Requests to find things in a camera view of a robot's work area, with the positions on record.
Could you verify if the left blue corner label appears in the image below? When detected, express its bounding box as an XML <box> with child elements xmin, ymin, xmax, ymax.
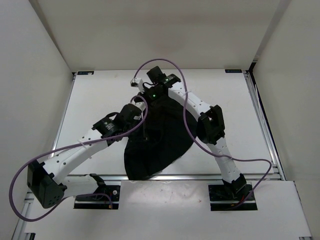
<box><xmin>77</xmin><ymin>70</ymin><xmax>94</xmax><ymax>76</ymax></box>

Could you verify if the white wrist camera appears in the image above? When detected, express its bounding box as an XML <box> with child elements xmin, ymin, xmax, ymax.
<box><xmin>130</xmin><ymin>100</ymin><xmax>146</xmax><ymax>112</ymax></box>
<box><xmin>130</xmin><ymin>77</ymin><xmax>144</xmax><ymax>88</ymax></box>

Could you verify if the aluminium front rail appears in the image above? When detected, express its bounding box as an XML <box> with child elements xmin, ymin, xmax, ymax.
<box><xmin>64</xmin><ymin>172</ymin><xmax>226</xmax><ymax>182</ymax></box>

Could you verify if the right blue corner label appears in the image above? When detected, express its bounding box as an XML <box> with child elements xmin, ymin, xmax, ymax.
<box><xmin>225</xmin><ymin>69</ymin><xmax>243</xmax><ymax>74</ymax></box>

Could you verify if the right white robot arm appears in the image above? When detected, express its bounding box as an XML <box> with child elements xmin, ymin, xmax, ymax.
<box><xmin>144</xmin><ymin>66</ymin><xmax>249</xmax><ymax>202</ymax></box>

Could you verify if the blue corner label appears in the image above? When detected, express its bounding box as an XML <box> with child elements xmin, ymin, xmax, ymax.
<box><xmin>77</xmin><ymin>70</ymin><xmax>94</xmax><ymax>76</ymax></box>
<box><xmin>225</xmin><ymin>69</ymin><xmax>243</xmax><ymax>74</ymax></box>

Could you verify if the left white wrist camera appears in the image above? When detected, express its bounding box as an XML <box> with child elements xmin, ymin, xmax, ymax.
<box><xmin>130</xmin><ymin>100</ymin><xmax>146</xmax><ymax>112</ymax></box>

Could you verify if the aluminium right side rail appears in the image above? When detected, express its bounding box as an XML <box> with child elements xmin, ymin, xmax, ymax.
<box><xmin>243</xmin><ymin>70</ymin><xmax>287</xmax><ymax>181</ymax></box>

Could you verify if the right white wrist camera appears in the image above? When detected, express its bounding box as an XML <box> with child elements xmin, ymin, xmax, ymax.
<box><xmin>130</xmin><ymin>77</ymin><xmax>144</xmax><ymax>88</ymax></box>

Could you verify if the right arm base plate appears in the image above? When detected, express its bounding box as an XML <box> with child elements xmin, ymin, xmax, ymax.
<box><xmin>208</xmin><ymin>184</ymin><xmax>258</xmax><ymax>212</ymax></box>

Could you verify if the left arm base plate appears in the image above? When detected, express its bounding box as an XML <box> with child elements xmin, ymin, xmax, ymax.
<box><xmin>73</xmin><ymin>181</ymin><xmax>121</xmax><ymax>210</ymax></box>

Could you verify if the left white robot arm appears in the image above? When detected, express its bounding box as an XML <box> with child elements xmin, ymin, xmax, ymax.
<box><xmin>27</xmin><ymin>102</ymin><xmax>147</xmax><ymax>209</ymax></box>

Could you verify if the aluminium left frame rail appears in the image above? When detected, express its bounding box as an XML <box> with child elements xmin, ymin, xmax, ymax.
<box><xmin>6</xmin><ymin>182</ymin><xmax>38</xmax><ymax>240</ymax></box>

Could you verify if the black skirt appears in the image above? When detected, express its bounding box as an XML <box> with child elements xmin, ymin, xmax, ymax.
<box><xmin>124</xmin><ymin>96</ymin><xmax>194</xmax><ymax>181</ymax></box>

